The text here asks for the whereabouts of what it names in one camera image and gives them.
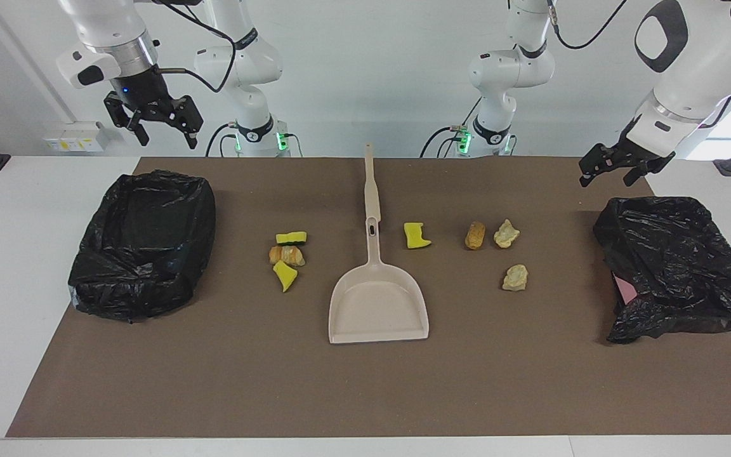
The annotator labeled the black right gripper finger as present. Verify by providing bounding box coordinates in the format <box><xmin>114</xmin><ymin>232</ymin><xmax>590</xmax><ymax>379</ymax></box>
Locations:
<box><xmin>161</xmin><ymin>94</ymin><xmax>205</xmax><ymax>150</ymax></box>
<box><xmin>103</xmin><ymin>91</ymin><xmax>150</xmax><ymax>147</ymax></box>

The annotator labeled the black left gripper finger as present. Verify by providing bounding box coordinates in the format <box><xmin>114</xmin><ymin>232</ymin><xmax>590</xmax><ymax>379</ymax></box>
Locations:
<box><xmin>578</xmin><ymin>143</ymin><xmax>623</xmax><ymax>189</ymax></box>
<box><xmin>622</xmin><ymin>162</ymin><xmax>653</xmax><ymax>187</ymax></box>

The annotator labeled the pale dumpling piece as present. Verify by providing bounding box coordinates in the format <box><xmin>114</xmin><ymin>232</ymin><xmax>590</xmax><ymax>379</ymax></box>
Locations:
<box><xmin>501</xmin><ymin>264</ymin><xmax>529</xmax><ymax>292</ymax></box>
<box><xmin>493</xmin><ymin>219</ymin><xmax>521</xmax><ymax>249</ymax></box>

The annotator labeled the brown fried bread roll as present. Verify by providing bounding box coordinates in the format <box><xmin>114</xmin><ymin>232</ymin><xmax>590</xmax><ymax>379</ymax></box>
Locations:
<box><xmin>464</xmin><ymin>221</ymin><xmax>487</xmax><ymax>251</ymax></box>

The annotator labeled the striped croissant bread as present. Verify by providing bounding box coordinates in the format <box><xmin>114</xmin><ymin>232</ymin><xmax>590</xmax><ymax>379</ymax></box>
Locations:
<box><xmin>268</xmin><ymin>245</ymin><xmax>306</xmax><ymax>267</ymax></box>

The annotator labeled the yellow sponge wedge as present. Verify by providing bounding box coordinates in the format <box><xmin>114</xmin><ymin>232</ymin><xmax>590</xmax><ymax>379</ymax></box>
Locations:
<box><xmin>273</xmin><ymin>260</ymin><xmax>298</xmax><ymax>293</ymax></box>

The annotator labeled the beige hand brush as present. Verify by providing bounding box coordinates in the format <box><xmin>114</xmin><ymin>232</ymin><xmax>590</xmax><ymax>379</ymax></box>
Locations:
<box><xmin>364</xmin><ymin>143</ymin><xmax>381</xmax><ymax>222</ymax></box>

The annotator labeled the notched yellow sponge piece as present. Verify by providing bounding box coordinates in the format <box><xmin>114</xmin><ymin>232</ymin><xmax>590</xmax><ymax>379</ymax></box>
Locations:
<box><xmin>404</xmin><ymin>222</ymin><xmax>432</xmax><ymax>249</ymax></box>

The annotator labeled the beige plastic dustpan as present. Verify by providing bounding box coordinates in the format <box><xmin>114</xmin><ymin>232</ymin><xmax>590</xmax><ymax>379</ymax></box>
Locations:
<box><xmin>329</xmin><ymin>216</ymin><xmax>430</xmax><ymax>345</ymax></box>

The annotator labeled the crumpled black trash bag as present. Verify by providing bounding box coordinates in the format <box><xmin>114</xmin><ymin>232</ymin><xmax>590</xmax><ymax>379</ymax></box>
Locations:
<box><xmin>593</xmin><ymin>195</ymin><xmax>731</xmax><ymax>345</ymax></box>

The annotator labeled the pink plastic bin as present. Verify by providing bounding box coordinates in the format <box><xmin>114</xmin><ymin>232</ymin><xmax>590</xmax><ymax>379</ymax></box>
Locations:
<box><xmin>612</xmin><ymin>272</ymin><xmax>638</xmax><ymax>307</ymax></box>

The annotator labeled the black bag lined bin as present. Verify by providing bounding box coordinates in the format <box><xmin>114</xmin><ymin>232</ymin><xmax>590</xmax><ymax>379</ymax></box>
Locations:
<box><xmin>67</xmin><ymin>169</ymin><xmax>217</xmax><ymax>323</ymax></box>

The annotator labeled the brown table mat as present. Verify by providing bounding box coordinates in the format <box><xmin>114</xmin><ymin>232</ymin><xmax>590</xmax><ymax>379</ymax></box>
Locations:
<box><xmin>5</xmin><ymin>157</ymin><xmax>731</xmax><ymax>439</ymax></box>

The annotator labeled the black arm base cable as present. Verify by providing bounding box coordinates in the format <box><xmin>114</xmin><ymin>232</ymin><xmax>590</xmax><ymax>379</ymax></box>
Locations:
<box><xmin>421</xmin><ymin>95</ymin><xmax>484</xmax><ymax>158</ymax></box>
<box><xmin>206</xmin><ymin>123</ymin><xmax>239</xmax><ymax>157</ymax></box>

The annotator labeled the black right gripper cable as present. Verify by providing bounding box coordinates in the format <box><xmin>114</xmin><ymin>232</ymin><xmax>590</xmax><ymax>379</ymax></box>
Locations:
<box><xmin>150</xmin><ymin>0</ymin><xmax>238</xmax><ymax>95</ymax></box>

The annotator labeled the white wall socket box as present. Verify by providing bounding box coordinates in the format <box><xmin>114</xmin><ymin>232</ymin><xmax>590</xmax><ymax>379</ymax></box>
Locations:
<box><xmin>43</xmin><ymin>122</ymin><xmax>109</xmax><ymax>153</ymax></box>

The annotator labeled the white wall conduit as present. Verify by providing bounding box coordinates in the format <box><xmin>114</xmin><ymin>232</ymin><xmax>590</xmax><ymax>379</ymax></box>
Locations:
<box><xmin>0</xmin><ymin>0</ymin><xmax>79</xmax><ymax>124</ymax></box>

